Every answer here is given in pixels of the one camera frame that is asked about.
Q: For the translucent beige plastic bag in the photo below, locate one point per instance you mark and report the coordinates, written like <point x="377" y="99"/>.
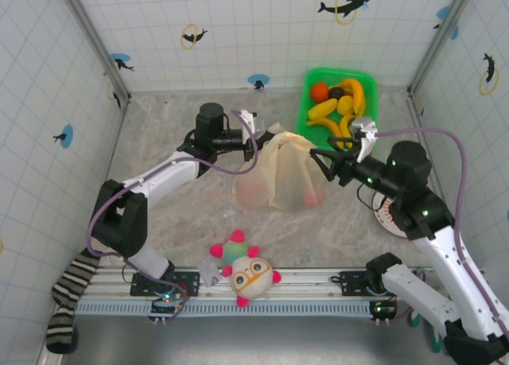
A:
<point x="286" y="170"/>

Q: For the red fake fruit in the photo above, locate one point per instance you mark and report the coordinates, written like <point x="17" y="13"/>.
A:
<point x="311" y="198"/>

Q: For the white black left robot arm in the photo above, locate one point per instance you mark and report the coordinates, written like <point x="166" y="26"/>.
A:
<point x="159" y="176"/>

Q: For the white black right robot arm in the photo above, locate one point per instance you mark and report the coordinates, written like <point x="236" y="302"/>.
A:
<point x="445" y="261"/>

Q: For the yellow fake lemon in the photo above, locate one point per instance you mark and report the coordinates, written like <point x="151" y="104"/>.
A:
<point x="345" y="104"/>

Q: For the long yellow fake mango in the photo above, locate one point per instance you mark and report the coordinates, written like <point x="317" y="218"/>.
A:
<point x="322" y="108"/>

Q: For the dark brown fake fruit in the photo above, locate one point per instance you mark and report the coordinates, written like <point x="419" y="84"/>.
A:
<point x="337" y="93"/>

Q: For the large orange-yellow fake banana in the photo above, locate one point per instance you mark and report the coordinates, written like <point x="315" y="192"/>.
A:
<point x="358" y="92"/>

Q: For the fake orange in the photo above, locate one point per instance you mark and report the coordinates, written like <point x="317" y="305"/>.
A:
<point x="320" y="91"/>

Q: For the blue oval penguin sticker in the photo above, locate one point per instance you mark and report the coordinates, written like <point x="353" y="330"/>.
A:
<point x="258" y="80"/>

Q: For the white plate orange print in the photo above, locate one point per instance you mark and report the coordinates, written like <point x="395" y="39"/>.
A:
<point x="383" y="218"/>

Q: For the green plastic basket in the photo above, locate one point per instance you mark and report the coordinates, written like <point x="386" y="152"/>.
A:
<point x="370" y="98"/>

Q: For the blue circle fish sticker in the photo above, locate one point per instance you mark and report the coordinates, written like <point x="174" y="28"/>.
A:
<point x="120" y="60"/>

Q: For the plush toy with glasses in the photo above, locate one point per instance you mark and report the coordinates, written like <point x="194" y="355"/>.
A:
<point x="250" y="277"/>

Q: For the small white card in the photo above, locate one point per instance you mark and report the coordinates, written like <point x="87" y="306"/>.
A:
<point x="208" y="272"/>

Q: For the blue whale sticker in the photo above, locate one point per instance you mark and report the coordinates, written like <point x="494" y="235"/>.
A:
<point x="443" y="13"/>

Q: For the white green work glove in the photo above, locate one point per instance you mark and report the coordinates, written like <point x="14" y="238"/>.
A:
<point x="436" y="341"/>

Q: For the black white striped sock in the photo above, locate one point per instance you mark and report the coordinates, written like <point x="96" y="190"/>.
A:
<point x="59" y="325"/>

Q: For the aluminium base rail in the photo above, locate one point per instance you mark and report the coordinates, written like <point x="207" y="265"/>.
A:
<point x="310" y="279"/>

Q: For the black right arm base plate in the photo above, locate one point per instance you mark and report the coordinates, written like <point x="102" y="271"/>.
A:
<point x="352" y="281"/>

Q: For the grey metal frame post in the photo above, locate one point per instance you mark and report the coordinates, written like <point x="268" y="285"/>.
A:
<point x="95" y="39"/>
<point x="440" y="39"/>

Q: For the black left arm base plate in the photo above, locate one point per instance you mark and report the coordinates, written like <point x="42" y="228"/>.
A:
<point x="191" y="281"/>

